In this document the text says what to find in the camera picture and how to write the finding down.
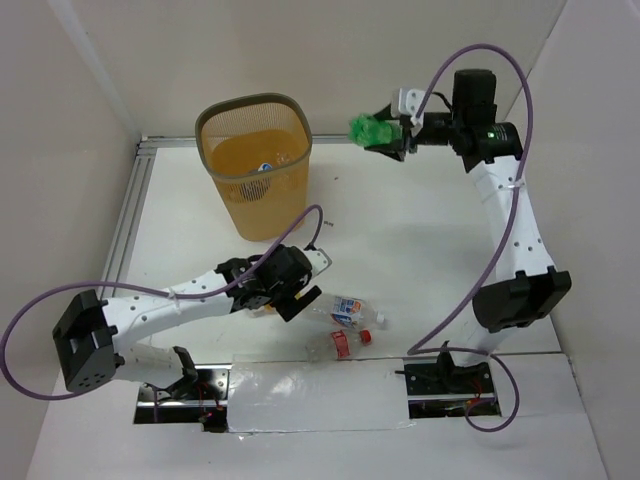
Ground blue label plastic bottle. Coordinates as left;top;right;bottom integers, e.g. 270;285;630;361
238;162;273;202

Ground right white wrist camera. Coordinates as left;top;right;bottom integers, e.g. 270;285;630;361
390;87;426;135

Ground green plastic bottle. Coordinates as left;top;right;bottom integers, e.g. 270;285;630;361
348;114;402;147

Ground white orange label bottle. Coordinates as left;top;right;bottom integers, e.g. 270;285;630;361
302;293;386;330

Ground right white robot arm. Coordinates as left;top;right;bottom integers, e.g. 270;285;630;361
371;69;572;392

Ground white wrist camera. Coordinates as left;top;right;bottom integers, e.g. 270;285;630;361
303;247;332;277
390;87;426;135

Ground red label red cap bottle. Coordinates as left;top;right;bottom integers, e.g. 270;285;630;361
305;329;372;363

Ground orange label yellow cap bottle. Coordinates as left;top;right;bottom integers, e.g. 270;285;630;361
249;291;302;322

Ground purple cable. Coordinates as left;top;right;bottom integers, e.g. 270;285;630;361
0;203;325;425
407;43;534;432

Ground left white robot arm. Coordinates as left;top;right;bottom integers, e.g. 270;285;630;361
52;245;331;399

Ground aluminium frame rail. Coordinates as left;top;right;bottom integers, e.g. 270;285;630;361
79;133;494;351

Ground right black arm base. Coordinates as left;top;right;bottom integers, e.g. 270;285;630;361
395;359;501;420

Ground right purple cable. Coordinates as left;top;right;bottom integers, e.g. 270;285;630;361
407;43;534;432

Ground orange mesh waste bin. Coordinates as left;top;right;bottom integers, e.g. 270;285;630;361
195;93;312;241

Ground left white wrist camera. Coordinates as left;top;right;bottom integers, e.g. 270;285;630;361
303;247;332;277

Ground white taped cover plate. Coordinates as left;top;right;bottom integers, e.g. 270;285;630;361
227;359;412;434

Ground clear bottle white cap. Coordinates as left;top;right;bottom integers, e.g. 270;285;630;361
269;151;300;168

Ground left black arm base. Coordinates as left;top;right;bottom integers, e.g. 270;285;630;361
133;364;232;433

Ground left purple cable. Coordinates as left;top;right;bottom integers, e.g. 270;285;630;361
0;203;325;425

